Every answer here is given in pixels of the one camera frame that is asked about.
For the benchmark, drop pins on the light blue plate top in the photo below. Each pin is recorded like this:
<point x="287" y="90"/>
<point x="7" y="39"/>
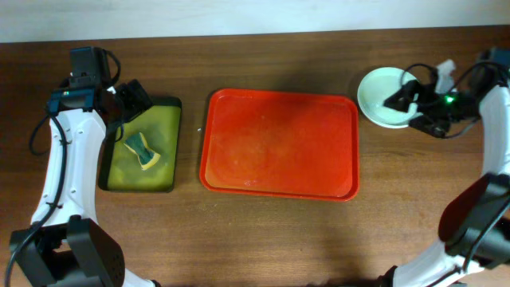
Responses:
<point x="375" y="88"/>

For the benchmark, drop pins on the yellow green sponge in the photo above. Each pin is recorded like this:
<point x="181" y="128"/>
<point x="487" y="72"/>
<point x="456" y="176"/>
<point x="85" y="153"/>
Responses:
<point x="138" y="145"/>

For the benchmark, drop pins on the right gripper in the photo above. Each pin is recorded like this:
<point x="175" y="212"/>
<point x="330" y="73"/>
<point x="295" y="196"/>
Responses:
<point x="425" y="90"/>

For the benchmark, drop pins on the black tray with soapy water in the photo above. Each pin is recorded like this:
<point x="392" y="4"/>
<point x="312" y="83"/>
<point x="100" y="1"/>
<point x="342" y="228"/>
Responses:
<point x="120" y="170"/>

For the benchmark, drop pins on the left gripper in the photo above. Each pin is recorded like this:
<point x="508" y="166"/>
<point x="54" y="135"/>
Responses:
<point x="130" y="98"/>

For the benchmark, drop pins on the red plastic tray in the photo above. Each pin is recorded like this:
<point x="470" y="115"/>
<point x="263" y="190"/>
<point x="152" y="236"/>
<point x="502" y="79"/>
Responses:
<point x="281" y="144"/>

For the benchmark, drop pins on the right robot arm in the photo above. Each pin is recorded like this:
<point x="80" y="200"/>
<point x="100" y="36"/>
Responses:
<point x="473" y="233"/>

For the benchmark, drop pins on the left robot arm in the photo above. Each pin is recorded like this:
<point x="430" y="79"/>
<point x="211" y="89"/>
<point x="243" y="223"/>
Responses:
<point x="64" y="244"/>

